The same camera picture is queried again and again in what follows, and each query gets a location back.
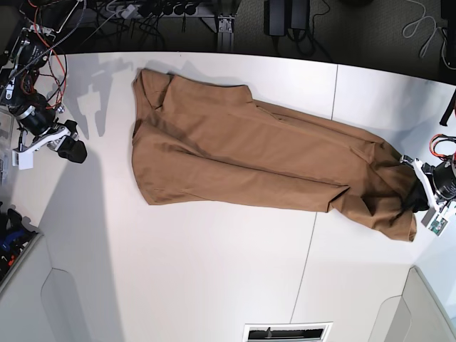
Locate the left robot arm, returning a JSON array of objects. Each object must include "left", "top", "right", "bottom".
[{"left": 400, "top": 133, "right": 455, "bottom": 213}]

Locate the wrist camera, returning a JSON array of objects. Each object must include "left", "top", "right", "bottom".
[
  {"left": 421, "top": 208, "right": 448, "bottom": 236},
  {"left": 11, "top": 150, "right": 33, "bottom": 170}
]

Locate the aluminium frame post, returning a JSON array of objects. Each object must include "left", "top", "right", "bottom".
[{"left": 217, "top": 16, "right": 234, "bottom": 53}]

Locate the grey right chair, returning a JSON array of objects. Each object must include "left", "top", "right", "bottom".
[{"left": 369, "top": 266, "right": 455, "bottom": 342}]

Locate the white power strip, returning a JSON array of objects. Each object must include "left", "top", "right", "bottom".
[{"left": 105, "top": 1, "right": 138, "bottom": 20}]

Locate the brown t-shirt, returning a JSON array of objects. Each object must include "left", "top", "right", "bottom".
[{"left": 132, "top": 69, "right": 417, "bottom": 242}]

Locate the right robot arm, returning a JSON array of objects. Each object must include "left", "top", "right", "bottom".
[{"left": 1, "top": 1, "right": 87, "bottom": 170}]

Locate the bin of tools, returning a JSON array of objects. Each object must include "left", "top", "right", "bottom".
[{"left": 0, "top": 208, "right": 38, "bottom": 281}]

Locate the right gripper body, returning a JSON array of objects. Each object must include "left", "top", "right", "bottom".
[{"left": 14, "top": 106, "right": 78, "bottom": 152}]

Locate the clear plastic box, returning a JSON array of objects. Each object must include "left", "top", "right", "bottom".
[{"left": 0, "top": 108, "right": 14, "bottom": 187}]

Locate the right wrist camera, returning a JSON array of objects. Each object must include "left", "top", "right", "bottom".
[{"left": 11, "top": 150, "right": 33, "bottom": 170}]

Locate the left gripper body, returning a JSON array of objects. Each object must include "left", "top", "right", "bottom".
[{"left": 400, "top": 155, "right": 455, "bottom": 213}]

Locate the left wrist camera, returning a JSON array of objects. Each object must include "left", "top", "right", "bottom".
[{"left": 421, "top": 208, "right": 448, "bottom": 236}]

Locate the black box under table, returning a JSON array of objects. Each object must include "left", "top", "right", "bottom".
[{"left": 264, "top": 0, "right": 310, "bottom": 36}]

